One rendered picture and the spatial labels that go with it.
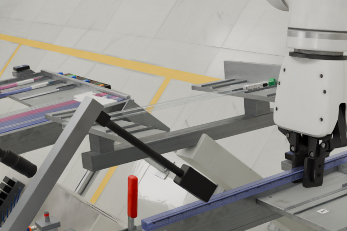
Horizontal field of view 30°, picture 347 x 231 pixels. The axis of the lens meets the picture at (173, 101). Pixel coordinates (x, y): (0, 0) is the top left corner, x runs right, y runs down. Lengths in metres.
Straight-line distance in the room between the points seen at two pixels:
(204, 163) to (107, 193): 1.76
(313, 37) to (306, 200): 0.35
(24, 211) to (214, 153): 0.78
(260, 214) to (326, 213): 0.13
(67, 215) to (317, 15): 1.31
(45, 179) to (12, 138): 1.11
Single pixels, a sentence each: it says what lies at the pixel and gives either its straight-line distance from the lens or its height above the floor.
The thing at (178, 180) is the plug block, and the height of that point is 1.22.
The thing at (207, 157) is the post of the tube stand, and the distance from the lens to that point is 1.32.
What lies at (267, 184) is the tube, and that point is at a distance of 0.83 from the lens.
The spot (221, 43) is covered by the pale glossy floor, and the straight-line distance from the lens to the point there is 3.03.
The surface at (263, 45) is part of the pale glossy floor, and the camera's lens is 2.81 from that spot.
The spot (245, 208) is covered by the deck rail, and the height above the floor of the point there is 0.87.
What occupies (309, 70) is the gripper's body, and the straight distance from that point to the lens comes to 0.83.
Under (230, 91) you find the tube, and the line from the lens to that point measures 1.36.
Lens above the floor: 1.61
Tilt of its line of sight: 32 degrees down
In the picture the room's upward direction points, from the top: 52 degrees counter-clockwise
